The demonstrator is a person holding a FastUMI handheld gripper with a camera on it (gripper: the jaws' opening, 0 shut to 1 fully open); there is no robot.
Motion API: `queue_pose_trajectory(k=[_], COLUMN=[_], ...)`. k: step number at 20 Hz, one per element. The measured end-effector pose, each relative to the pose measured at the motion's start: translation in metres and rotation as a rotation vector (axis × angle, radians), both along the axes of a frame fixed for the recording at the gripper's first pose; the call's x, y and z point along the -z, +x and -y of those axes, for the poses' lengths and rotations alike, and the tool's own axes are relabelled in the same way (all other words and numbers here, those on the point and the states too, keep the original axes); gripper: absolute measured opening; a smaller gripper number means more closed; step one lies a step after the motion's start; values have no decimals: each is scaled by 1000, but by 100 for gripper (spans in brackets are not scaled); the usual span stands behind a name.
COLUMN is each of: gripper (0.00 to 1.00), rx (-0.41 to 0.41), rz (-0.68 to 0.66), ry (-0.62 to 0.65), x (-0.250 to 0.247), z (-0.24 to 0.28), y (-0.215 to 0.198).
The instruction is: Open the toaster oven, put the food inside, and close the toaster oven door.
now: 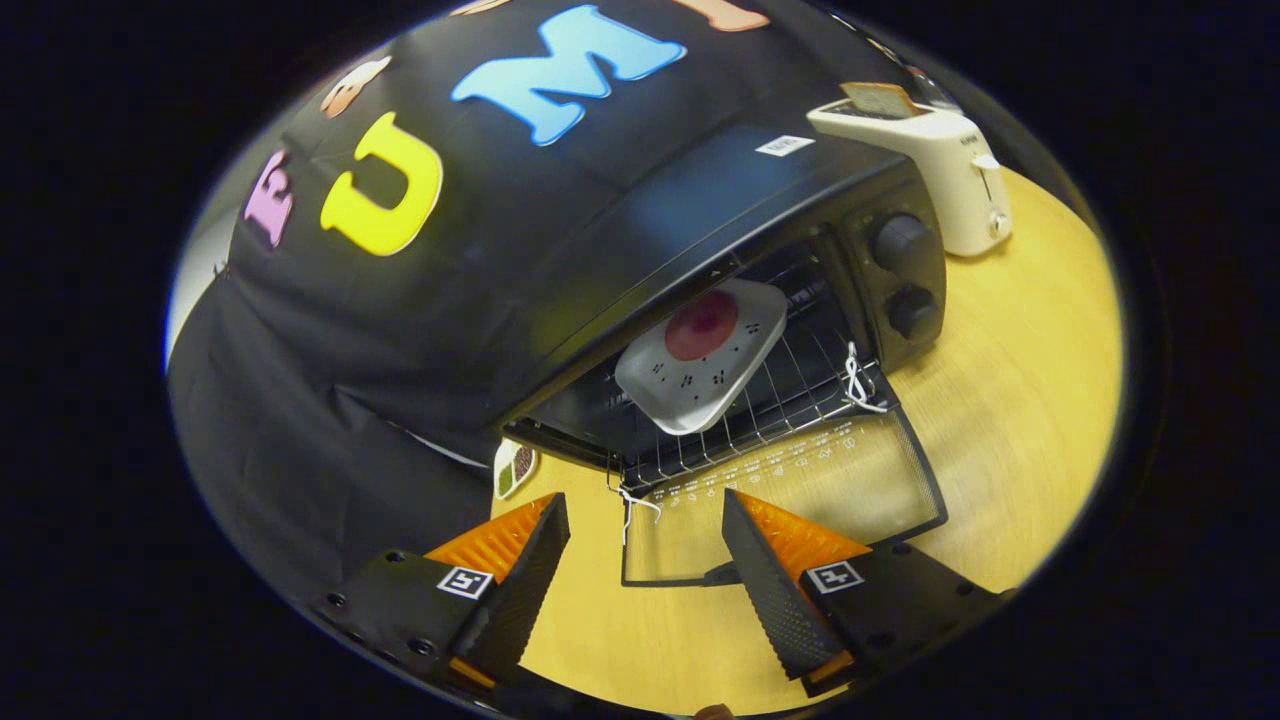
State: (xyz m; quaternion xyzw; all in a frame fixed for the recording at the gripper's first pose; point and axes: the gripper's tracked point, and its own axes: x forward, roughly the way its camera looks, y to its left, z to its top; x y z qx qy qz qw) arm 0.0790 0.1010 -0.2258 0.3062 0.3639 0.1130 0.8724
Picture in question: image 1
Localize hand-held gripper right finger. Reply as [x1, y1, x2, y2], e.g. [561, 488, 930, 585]
[720, 488, 1011, 698]

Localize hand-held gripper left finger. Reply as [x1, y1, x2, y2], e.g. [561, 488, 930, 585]
[312, 492, 571, 691]

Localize white square plate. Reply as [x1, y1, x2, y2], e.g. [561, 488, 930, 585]
[614, 278, 789, 437]

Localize round pink food slice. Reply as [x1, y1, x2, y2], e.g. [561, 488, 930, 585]
[664, 290, 740, 362]

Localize black toaster oven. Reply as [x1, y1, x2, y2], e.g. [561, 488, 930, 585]
[495, 120, 951, 591]

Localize white pop-up toaster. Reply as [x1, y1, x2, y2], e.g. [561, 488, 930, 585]
[806, 95, 1013, 258]

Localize divided white snack dish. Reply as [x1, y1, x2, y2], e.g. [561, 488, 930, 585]
[493, 440, 541, 501]

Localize brown bread slice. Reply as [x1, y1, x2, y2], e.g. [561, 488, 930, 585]
[840, 82, 921, 119]

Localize white string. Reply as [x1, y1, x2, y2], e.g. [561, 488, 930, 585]
[843, 342, 891, 415]
[608, 484, 663, 547]

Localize wire oven rack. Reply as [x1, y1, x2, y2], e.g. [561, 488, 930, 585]
[600, 250, 901, 493]

